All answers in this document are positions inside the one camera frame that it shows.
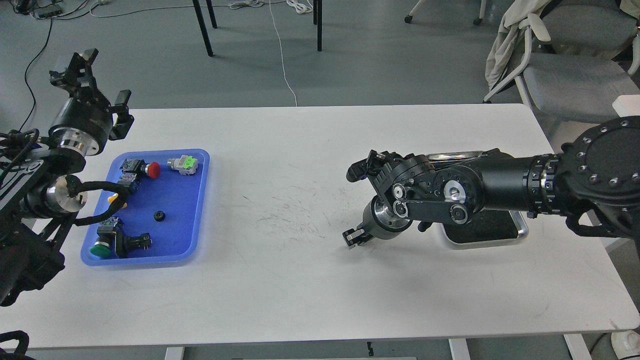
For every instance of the green push button switch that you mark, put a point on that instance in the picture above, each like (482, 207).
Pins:
(109, 233)

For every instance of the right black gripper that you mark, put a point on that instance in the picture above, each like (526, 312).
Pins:
(379, 222)

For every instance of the beige jacket on chair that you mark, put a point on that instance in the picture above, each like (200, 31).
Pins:
(507, 36)

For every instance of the silver metal tray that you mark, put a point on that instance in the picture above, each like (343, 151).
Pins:
(490, 227)

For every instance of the grey office chair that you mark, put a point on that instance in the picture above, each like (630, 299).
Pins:
(575, 58)

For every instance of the red push button switch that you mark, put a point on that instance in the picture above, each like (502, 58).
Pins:
(141, 168)

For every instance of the green grey connector block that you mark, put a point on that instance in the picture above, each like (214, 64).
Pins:
(186, 165)

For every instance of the blue plastic tray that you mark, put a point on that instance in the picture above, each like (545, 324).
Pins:
(181, 197)

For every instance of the black selector switch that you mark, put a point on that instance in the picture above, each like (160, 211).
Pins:
(124, 244)

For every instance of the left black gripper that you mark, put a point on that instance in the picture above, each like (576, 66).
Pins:
(84, 123)

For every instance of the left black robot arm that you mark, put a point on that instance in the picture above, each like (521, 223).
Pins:
(41, 195)

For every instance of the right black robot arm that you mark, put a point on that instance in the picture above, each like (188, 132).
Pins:
(593, 183)

